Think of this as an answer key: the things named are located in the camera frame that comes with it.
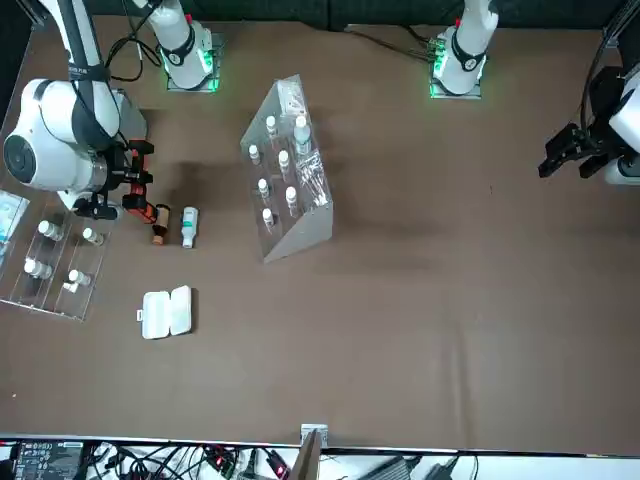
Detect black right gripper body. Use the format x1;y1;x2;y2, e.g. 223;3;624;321
103;142;133;194

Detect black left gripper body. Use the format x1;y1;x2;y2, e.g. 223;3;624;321
581;66;626;152

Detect brown medicine bottle tan label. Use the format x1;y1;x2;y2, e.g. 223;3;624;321
151;202;173;247

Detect clear acrylic compartment tray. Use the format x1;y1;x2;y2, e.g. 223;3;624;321
0;189;121;324

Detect white plastic pill case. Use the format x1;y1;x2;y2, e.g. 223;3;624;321
135;284;195;341

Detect large clear bottle white cap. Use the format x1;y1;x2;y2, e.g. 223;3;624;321
292;114;312;156

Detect white flat packet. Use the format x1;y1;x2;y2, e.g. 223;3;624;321
277;79;307;116

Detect clear acrylic display shelf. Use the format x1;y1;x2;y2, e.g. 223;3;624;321
239;73;335;265

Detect bag of cotton swabs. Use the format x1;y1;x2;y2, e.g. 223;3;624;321
294;152;332;209

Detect small dark power adapter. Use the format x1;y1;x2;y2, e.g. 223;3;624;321
424;457;459;480

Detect large dark power adapter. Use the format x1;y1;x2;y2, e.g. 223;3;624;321
372;454;419;480

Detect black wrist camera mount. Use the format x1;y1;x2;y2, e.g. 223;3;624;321
74;194;124;221

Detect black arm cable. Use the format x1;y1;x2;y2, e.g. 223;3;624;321
579;0;636;131

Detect aluminium frame profile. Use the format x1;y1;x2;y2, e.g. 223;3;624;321
14;0;51;24
599;14;626;49

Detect black base cable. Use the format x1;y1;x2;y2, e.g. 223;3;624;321
102;0;169;84
344;23;444;64

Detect aluminium post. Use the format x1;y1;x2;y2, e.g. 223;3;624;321
292;423;331;480

